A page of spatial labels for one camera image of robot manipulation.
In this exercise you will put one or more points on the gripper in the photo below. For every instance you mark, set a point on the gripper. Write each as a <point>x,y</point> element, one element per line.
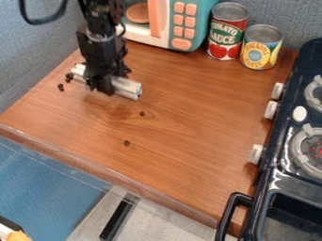
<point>102,53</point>

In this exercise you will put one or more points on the silver sweeping bar tool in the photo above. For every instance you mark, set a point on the silver sweeping bar tool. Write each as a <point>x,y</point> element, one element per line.
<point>126,86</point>

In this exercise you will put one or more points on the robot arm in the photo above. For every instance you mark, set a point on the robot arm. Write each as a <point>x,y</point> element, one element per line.
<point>97,14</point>

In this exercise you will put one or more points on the pile of dark bits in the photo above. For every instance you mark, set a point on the pile of dark bits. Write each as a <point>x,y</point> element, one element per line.
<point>68,77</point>

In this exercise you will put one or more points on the toy microwave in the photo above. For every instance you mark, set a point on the toy microwave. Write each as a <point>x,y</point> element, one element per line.
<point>176,22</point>

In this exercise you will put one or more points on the red tomato sauce can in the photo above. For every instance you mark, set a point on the red tomato sauce can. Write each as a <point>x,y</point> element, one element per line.
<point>226,34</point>

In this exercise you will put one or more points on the yellow pineapple can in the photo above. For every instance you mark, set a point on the yellow pineapple can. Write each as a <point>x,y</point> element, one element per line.
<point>260,50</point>

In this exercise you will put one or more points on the toy stove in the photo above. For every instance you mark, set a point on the toy stove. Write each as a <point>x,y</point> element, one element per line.
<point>289,163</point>

